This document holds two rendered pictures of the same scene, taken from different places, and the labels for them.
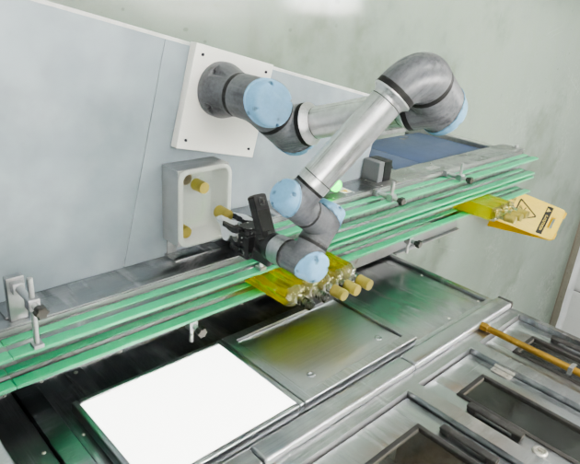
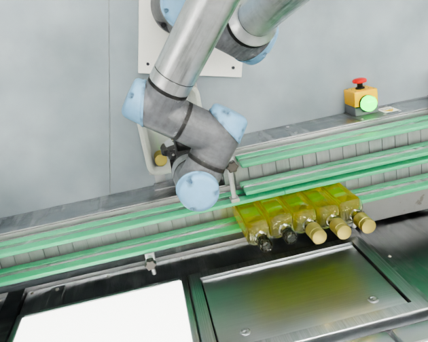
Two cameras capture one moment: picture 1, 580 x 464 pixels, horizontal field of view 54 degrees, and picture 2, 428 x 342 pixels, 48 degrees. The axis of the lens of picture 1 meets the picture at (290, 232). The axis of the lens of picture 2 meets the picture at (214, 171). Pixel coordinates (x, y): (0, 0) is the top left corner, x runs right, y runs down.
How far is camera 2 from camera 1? 0.88 m
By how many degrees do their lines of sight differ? 37
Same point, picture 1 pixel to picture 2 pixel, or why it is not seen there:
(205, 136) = not seen: hidden behind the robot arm
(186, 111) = (142, 33)
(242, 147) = (225, 66)
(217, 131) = not seen: hidden behind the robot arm
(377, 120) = not seen: outside the picture
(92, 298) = (52, 220)
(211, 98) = (156, 13)
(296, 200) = (135, 102)
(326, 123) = (249, 12)
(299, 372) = (234, 326)
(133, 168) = (100, 98)
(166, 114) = (126, 40)
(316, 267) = (190, 191)
